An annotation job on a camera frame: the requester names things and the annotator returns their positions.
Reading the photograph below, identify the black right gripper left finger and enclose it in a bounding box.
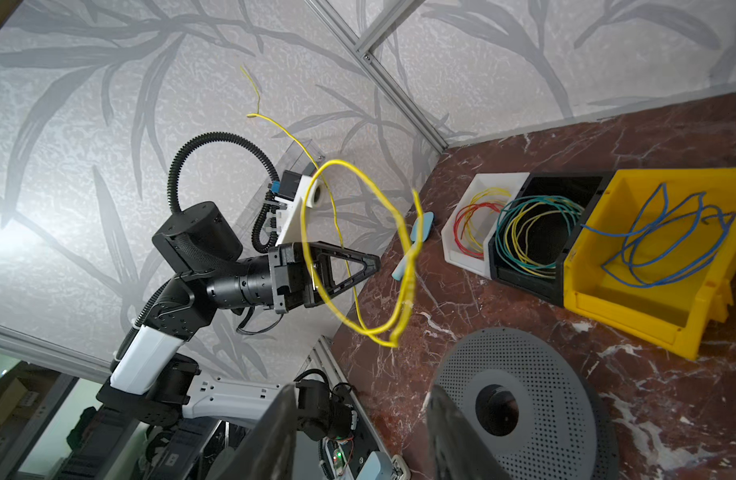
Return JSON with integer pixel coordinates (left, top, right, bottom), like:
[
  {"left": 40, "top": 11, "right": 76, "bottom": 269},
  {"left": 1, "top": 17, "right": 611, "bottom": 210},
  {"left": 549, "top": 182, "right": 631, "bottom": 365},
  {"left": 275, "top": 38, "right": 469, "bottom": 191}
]
[{"left": 207, "top": 385, "right": 297, "bottom": 479}]

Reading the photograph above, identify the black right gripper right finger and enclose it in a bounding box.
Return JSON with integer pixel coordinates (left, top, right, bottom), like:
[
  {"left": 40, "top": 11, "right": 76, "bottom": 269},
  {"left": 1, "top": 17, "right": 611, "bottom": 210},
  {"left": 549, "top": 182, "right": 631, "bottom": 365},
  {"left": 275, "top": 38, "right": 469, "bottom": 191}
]
[{"left": 426, "top": 385, "right": 510, "bottom": 479}]

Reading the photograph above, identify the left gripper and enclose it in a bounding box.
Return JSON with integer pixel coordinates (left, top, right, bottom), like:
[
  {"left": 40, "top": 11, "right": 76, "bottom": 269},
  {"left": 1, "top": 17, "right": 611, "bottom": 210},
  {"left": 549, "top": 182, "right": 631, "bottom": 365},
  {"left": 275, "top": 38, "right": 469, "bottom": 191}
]
[{"left": 268, "top": 242, "right": 381, "bottom": 314}]

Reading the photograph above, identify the yellow cable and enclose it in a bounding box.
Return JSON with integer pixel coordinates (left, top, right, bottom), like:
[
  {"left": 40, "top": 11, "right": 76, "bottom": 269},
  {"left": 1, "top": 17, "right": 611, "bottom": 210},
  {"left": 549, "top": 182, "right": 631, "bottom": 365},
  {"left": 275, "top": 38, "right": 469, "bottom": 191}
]
[
  {"left": 240, "top": 64, "right": 426, "bottom": 349},
  {"left": 463, "top": 187, "right": 513, "bottom": 253}
]

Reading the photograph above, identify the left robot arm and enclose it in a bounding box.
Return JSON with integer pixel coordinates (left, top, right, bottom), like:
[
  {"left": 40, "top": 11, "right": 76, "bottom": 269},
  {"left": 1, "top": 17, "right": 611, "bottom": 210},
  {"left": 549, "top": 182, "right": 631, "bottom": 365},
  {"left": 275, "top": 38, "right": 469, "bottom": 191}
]
[{"left": 97, "top": 132, "right": 380, "bottom": 427}]

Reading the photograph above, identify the green circuit board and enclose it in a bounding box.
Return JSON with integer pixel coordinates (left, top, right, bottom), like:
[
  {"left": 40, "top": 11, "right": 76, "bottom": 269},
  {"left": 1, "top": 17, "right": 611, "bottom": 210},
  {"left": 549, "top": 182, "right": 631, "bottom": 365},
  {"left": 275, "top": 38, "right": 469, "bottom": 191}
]
[{"left": 322, "top": 437, "right": 356, "bottom": 480}]

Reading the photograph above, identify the grey perforated spool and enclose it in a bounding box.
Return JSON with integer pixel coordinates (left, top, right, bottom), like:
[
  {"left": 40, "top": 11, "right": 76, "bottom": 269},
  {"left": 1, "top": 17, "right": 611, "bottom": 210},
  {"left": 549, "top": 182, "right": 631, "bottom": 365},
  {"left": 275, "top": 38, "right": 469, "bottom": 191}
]
[{"left": 434, "top": 327, "right": 619, "bottom": 479}]

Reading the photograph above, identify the light blue toy shovel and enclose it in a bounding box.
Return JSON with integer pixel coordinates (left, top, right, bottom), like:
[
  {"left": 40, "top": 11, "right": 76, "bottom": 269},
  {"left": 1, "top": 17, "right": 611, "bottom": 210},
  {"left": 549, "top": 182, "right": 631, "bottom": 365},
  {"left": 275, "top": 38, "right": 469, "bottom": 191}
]
[{"left": 391, "top": 211, "right": 435, "bottom": 281}]

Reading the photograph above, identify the white plastic bin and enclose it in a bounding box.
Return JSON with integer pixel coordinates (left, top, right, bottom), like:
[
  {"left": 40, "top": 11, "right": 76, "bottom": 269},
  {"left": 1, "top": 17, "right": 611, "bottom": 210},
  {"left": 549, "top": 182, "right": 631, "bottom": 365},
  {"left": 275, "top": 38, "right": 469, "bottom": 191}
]
[{"left": 442, "top": 172, "right": 529, "bottom": 279}]

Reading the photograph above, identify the yellow plastic bin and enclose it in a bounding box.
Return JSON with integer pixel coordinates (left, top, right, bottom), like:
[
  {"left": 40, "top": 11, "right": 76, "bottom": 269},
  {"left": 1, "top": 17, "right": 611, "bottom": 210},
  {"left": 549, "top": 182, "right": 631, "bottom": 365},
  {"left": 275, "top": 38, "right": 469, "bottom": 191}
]
[{"left": 564, "top": 168, "right": 736, "bottom": 360}]

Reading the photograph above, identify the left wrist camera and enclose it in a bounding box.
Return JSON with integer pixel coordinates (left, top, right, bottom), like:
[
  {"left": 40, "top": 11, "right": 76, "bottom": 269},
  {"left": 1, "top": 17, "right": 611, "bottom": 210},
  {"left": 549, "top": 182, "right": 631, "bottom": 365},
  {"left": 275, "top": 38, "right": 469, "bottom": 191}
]
[{"left": 264, "top": 170, "right": 326, "bottom": 246}]

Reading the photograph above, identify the red cable coil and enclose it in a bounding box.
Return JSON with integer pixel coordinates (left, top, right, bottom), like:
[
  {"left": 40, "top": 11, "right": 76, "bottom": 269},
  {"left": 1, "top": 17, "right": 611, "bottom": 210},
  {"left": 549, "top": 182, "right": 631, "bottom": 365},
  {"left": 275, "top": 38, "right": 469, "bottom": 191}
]
[{"left": 453, "top": 201, "right": 504, "bottom": 260}]

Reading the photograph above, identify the yellow cable in white bin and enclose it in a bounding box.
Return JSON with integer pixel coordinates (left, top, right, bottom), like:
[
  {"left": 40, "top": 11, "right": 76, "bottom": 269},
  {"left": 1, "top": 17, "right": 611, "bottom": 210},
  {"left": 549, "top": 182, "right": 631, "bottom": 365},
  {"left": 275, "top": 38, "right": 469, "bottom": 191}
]
[{"left": 463, "top": 187, "right": 513, "bottom": 253}]

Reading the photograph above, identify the yellow-green cable coil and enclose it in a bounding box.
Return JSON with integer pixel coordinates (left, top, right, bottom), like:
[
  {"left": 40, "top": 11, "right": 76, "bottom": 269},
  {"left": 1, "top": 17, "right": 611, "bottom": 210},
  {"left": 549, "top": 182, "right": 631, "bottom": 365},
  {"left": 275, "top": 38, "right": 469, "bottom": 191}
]
[{"left": 504, "top": 200, "right": 584, "bottom": 278}]

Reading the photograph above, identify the green cable coil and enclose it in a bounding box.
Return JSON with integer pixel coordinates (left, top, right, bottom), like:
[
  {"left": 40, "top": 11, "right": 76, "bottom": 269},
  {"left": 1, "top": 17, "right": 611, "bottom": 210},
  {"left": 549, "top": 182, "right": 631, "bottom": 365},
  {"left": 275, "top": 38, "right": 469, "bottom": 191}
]
[{"left": 493, "top": 195, "right": 585, "bottom": 278}]

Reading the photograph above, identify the blue cable coil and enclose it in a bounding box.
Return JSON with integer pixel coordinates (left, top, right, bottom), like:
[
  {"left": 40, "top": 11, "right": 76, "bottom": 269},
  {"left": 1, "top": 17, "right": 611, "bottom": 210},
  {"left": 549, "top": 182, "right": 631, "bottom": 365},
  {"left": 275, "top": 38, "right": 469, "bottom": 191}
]
[{"left": 580, "top": 182, "right": 736, "bottom": 289}]

